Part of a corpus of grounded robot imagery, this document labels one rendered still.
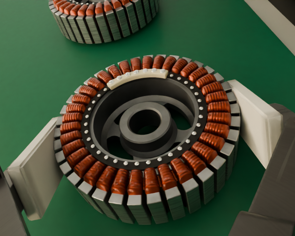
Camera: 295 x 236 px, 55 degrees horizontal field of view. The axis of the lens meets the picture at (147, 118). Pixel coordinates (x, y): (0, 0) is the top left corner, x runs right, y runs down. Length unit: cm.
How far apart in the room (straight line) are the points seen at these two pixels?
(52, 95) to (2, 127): 5
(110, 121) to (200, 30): 13
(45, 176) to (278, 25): 23
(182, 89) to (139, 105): 3
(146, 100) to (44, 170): 9
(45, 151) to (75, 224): 5
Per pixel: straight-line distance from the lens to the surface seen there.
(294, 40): 28
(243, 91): 17
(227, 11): 31
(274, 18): 30
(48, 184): 16
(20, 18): 40
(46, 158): 17
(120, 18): 28
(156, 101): 20
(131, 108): 18
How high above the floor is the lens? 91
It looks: 49 degrees down
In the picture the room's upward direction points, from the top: 16 degrees counter-clockwise
